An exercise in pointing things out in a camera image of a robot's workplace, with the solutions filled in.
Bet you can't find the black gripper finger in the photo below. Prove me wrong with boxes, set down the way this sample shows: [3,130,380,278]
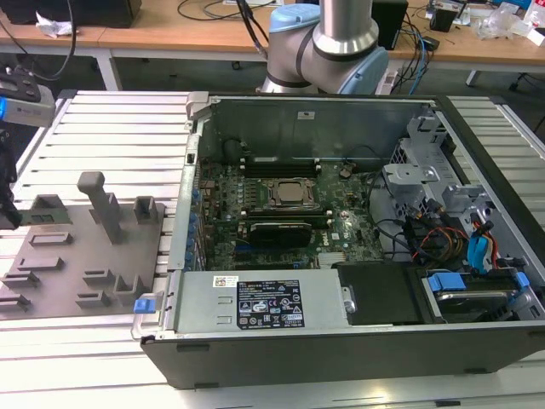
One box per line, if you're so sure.
[0,181,21,232]

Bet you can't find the green RAM stick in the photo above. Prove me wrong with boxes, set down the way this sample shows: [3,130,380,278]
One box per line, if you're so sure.
[19,207,73,226]

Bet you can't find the black RAM slot bank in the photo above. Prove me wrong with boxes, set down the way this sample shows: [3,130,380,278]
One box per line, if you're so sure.
[239,155,323,180]

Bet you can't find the grey parts rack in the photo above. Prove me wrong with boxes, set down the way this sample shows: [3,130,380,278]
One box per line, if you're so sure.
[0,170,169,320]

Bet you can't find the crumpled white paper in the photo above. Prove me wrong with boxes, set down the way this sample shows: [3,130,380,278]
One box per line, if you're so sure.
[34,11,80,40]

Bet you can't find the large black box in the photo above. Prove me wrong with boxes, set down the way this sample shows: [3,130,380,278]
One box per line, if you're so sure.
[8,0,142,29]

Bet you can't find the grey case latch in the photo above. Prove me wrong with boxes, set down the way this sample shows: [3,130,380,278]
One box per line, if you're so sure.
[186,90,212,121]

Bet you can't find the grey power supply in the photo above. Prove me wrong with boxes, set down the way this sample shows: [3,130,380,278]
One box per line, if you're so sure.
[174,268,347,338]

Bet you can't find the metal CPU socket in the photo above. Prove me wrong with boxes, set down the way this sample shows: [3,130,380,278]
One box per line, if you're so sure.
[262,176,320,210]

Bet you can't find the black graphics card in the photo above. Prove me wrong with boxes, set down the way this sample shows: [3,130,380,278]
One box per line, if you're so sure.
[246,219,314,251]

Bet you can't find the silver CPU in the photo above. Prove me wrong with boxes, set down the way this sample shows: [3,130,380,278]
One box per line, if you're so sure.
[276,181,311,202]

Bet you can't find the silver chipset heatsink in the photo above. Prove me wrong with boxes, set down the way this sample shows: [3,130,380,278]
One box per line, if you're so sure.
[317,251,348,270]

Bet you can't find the green motherboard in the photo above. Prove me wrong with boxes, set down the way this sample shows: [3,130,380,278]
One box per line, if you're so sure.
[198,159,384,272]

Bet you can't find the black PC case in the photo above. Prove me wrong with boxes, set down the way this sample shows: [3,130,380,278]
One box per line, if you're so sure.
[131,91,545,391]

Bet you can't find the black plastic shroud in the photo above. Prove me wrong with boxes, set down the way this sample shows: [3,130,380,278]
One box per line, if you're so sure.
[331,262,422,328]

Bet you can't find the white power strip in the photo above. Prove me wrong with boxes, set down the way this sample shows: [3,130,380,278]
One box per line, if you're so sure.
[380,67,399,95]

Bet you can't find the metal drive cage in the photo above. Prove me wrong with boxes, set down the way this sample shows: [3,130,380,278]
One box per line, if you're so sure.
[381,113,533,274]

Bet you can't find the tall black box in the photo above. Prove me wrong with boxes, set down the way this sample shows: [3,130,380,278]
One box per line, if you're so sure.
[372,0,410,51]

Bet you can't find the small black device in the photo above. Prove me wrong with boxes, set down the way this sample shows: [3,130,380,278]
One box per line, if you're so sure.
[428,8,459,32]

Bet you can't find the hard disk in blue carrier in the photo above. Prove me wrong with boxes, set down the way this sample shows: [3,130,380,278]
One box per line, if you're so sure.
[421,272,530,324]

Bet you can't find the clear plastic bags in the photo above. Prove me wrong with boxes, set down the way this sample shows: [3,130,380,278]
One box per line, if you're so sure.
[470,2,530,42]

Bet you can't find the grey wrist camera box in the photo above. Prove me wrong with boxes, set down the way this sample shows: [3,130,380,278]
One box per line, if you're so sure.
[0,65,57,128]

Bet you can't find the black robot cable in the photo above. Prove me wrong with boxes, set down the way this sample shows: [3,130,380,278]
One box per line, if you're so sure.
[235,0,271,61]

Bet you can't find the blue desk cable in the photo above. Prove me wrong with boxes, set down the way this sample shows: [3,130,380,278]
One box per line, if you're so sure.
[413,32,429,95]

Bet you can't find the orange yellow wire bundle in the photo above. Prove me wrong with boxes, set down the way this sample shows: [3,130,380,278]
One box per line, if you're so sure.
[419,227,468,262]

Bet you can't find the blue flat wire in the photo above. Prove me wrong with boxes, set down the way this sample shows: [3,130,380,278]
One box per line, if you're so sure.
[467,221,491,276]

